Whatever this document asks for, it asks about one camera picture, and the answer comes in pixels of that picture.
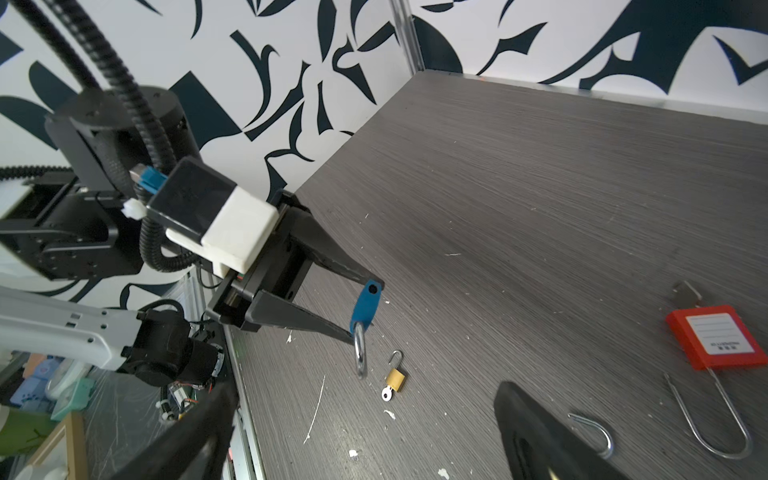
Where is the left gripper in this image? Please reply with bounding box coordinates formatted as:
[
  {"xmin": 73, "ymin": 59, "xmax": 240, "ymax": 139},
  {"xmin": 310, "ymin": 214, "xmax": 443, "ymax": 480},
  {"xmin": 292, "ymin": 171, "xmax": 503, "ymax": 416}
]
[{"xmin": 205, "ymin": 190, "xmax": 384, "ymax": 345}]

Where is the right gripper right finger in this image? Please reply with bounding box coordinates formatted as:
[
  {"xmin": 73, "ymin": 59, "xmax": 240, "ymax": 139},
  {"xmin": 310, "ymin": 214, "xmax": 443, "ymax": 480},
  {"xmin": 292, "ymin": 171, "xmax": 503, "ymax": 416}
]
[{"xmin": 494, "ymin": 381, "xmax": 625, "ymax": 479}]

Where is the large brass padlock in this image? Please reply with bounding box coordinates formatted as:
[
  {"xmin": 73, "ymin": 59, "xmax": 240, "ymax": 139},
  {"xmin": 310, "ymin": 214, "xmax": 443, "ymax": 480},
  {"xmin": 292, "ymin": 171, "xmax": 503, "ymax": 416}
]
[{"xmin": 566, "ymin": 412, "xmax": 616, "ymax": 461}]

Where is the blue padlock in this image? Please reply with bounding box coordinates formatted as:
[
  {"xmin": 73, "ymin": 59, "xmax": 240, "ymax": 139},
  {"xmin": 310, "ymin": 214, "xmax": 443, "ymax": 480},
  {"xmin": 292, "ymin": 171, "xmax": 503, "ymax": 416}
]
[{"xmin": 350, "ymin": 280, "xmax": 384, "ymax": 379}]

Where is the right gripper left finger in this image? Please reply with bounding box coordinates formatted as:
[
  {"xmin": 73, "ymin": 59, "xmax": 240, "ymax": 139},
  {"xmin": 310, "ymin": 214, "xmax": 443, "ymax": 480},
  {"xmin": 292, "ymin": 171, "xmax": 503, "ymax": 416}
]
[{"xmin": 111, "ymin": 380, "xmax": 239, "ymax": 480}]

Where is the red padlock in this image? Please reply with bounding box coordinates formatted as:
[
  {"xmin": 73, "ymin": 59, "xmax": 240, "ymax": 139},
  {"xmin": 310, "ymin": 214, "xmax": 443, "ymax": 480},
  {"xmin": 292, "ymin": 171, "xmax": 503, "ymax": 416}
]
[{"xmin": 664, "ymin": 280, "xmax": 767, "ymax": 460}]

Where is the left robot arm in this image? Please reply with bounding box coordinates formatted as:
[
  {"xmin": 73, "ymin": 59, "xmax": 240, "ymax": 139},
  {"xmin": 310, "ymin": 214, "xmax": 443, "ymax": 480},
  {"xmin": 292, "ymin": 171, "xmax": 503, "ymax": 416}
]
[{"xmin": 1, "ymin": 1, "xmax": 384, "ymax": 377}]

